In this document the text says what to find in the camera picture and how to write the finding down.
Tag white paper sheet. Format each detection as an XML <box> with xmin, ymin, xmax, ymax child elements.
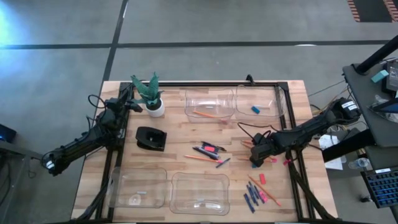
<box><xmin>317</xmin><ymin>133</ymin><xmax>345</xmax><ymax>171</ymax></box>

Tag black pole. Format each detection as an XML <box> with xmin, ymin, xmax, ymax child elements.
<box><xmin>354</xmin><ymin>37</ymin><xmax>398</xmax><ymax>75</ymax></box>

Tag green plant in white pot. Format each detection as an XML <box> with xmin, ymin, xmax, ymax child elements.
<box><xmin>130</xmin><ymin>71</ymin><xmax>166</xmax><ymax>118</ymax></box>

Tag black desk bar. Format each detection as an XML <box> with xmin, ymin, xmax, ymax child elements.
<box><xmin>322</xmin><ymin>129</ymin><xmax>379</xmax><ymax>163</ymax></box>

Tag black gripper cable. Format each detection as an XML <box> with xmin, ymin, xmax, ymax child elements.
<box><xmin>88</xmin><ymin>94</ymin><xmax>108</xmax><ymax>110</ymax></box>
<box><xmin>237</xmin><ymin>121</ymin><xmax>280</xmax><ymax>144</ymax></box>

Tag dark device blue light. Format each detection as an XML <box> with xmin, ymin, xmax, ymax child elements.
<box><xmin>0</xmin><ymin>123</ymin><xmax>17</xmax><ymax>144</ymax></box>

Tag backlit black keyboard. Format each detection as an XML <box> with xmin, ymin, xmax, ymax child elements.
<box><xmin>360</xmin><ymin>167</ymin><xmax>398</xmax><ymax>210</ymax></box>

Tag black mat orange stripes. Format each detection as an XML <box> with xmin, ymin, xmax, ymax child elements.
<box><xmin>346</xmin><ymin>0</ymin><xmax>398</xmax><ymax>23</ymax></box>

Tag grey side desk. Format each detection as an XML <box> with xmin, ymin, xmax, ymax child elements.
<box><xmin>341</xmin><ymin>60</ymin><xmax>398</xmax><ymax>149</ymax></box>

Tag black box device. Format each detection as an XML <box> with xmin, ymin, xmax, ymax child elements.
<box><xmin>381</xmin><ymin>58</ymin><xmax>398</xmax><ymax>95</ymax></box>

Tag dark metal cart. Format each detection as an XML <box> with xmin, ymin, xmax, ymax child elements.
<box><xmin>0</xmin><ymin>139</ymin><xmax>50</xmax><ymax>224</ymax></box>

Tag teal box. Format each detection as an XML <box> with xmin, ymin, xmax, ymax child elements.
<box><xmin>370</xmin><ymin>69</ymin><xmax>390</xmax><ymax>84</ymax></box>

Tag tablet with blue screen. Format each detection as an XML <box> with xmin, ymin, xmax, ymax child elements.
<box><xmin>369</xmin><ymin>98</ymin><xmax>398</xmax><ymax>114</ymax></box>

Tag black aluminium table frame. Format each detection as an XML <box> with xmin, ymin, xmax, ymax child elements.
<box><xmin>73</xmin><ymin>73</ymin><xmax>339</xmax><ymax>223</ymax></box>

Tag clear water bottle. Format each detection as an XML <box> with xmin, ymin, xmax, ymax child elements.
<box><xmin>347</xmin><ymin>157</ymin><xmax>373</xmax><ymax>170</ymax></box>

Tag clear plastic bin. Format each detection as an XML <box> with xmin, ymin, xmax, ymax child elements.
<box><xmin>185</xmin><ymin>88</ymin><xmax>236</xmax><ymax>124</ymax></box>
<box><xmin>106</xmin><ymin>166</ymin><xmax>169</xmax><ymax>209</ymax></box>
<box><xmin>234</xmin><ymin>84</ymin><xmax>286</xmax><ymax>121</ymax></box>
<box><xmin>169</xmin><ymin>171</ymin><xmax>231</xmax><ymax>216</ymax></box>

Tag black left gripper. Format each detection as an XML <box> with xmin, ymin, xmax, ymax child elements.
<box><xmin>105</xmin><ymin>96</ymin><xmax>144</xmax><ymax>121</ymax></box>

